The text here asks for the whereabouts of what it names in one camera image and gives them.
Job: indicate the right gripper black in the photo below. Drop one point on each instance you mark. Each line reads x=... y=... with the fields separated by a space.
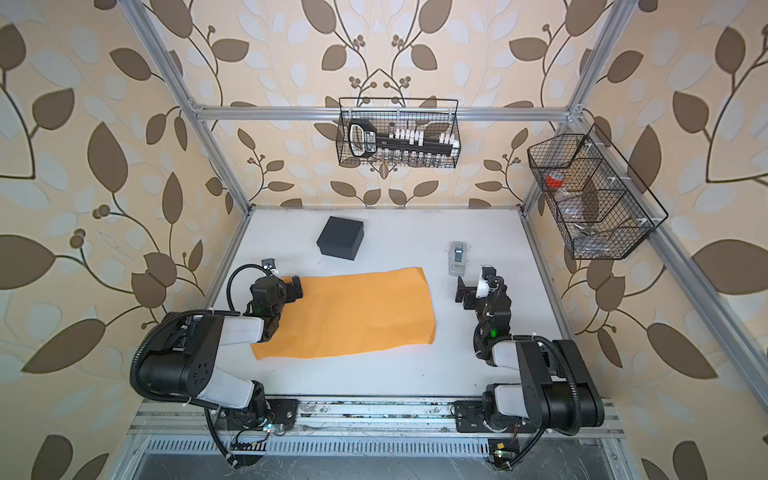
x=475 y=293

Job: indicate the black tool set in basket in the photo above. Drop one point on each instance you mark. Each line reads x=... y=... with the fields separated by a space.
x=394 y=143

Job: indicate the black gift box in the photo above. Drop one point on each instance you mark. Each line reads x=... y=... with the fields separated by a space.
x=341 y=238

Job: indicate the black wire basket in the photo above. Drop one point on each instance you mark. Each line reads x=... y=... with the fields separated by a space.
x=433 y=114
x=605 y=209

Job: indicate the white tape dispenser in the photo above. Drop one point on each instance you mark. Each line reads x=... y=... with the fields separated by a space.
x=457 y=259

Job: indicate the black wire basket centre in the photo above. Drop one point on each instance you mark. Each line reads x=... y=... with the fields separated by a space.
x=433 y=114

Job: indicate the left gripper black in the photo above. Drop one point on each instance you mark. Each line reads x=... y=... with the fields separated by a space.
x=285 y=288

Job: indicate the black wire basket right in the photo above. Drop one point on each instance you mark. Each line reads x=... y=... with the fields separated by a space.
x=605 y=209

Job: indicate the orange wrapping paper sheet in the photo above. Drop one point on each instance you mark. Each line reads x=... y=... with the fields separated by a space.
x=354 y=314

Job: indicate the red capped item in basket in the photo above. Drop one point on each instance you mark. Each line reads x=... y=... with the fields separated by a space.
x=554 y=180

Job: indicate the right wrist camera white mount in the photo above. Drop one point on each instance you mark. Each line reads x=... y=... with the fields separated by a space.
x=482 y=289

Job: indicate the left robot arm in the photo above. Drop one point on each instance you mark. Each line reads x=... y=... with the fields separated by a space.
x=177 y=361

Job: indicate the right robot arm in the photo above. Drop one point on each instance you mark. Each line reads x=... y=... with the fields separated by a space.
x=555 y=389

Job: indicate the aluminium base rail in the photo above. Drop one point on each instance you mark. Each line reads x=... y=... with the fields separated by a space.
x=351 y=426

